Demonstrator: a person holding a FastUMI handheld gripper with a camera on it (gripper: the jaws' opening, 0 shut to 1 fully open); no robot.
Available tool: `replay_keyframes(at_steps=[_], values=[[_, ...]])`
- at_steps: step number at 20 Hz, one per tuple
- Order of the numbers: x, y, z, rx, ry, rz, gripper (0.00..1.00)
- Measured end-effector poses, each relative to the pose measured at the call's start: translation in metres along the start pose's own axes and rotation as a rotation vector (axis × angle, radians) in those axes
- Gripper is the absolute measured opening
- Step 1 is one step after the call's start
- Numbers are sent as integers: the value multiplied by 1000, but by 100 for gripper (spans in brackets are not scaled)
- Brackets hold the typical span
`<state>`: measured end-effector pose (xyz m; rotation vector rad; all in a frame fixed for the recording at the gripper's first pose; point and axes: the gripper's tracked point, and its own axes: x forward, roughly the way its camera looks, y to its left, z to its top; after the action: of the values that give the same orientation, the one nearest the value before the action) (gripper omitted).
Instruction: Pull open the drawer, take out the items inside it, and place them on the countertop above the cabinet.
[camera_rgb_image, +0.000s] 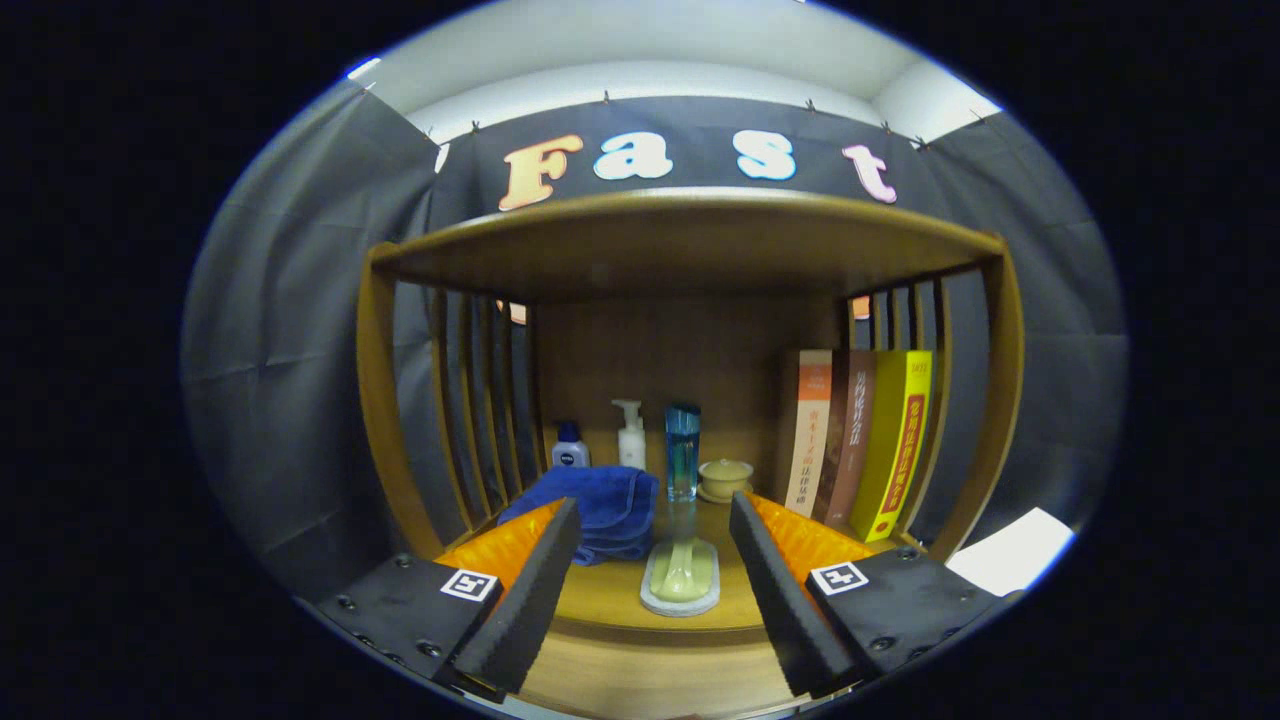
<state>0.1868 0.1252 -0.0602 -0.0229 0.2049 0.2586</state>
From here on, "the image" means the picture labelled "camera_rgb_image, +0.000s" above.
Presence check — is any blue folded towel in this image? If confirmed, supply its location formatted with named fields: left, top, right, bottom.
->
left=497, top=465, right=661, bottom=566

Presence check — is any tall blue glass bottle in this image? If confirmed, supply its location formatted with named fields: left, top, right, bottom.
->
left=665, top=403, right=702, bottom=503

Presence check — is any small white blue-capped bottle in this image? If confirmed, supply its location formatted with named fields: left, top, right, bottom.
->
left=552, top=420, right=591, bottom=469

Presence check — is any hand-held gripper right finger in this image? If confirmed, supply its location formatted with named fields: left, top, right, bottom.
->
left=728, top=490, right=1021, bottom=701

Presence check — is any brown book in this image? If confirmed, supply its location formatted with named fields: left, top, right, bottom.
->
left=822, top=350, right=879, bottom=531

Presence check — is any white table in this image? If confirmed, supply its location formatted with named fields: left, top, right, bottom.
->
left=945, top=507, right=1076, bottom=598

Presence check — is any white pump bottle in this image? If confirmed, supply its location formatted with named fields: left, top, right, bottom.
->
left=612, top=400, right=648, bottom=471

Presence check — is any yellow book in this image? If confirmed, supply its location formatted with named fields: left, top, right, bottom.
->
left=850, top=350, right=934, bottom=544

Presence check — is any orange and white book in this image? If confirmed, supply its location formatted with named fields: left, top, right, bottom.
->
left=783, top=349, right=834, bottom=518

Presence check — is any wooden cabinet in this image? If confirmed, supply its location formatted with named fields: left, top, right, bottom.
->
left=357, top=187, right=1026, bottom=720

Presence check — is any pale green scrubbing brush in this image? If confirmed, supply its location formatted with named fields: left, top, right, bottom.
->
left=640, top=500, right=721, bottom=618

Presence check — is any wooden countertop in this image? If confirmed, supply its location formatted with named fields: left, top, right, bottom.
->
left=440, top=480, right=901, bottom=641

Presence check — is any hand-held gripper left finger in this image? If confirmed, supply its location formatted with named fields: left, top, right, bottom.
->
left=300, top=497, right=583, bottom=704

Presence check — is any pale yellow lidded teacup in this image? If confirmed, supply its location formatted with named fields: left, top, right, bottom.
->
left=697, top=458, right=755, bottom=504

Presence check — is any black backdrop cloth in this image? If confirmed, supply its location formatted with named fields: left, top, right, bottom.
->
left=182, top=80, right=1129, bottom=601

